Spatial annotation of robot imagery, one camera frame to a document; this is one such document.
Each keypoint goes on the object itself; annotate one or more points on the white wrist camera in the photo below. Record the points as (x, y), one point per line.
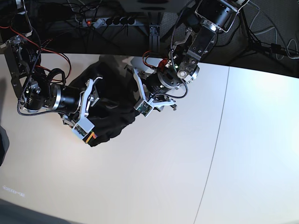
(82, 128)
(143, 107)

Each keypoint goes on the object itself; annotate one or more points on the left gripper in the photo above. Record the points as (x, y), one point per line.
(154, 87)

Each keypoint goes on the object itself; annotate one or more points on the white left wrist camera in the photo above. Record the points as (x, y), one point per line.
(143, 107)

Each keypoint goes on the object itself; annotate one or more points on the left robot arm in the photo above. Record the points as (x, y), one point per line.
(180, 67)

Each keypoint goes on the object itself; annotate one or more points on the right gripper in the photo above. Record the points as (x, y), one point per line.
(88, 97)

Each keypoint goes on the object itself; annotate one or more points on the grey camera mount plate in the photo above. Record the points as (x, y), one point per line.
(172, 6)

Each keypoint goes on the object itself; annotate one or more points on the aluminium frame post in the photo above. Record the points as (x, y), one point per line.
(151, 29)

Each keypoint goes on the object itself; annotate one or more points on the black power strip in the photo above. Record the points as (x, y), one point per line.
(99, 22)

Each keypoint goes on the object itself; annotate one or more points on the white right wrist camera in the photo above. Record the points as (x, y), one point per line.
(82, 128)

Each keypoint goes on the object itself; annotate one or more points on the dark grey T-shirt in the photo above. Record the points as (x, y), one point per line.
(115, 108)

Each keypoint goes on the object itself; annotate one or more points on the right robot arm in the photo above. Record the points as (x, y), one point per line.
(40, 90)

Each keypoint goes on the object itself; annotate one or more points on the dark object at left edge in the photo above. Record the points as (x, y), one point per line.
(4, 144)

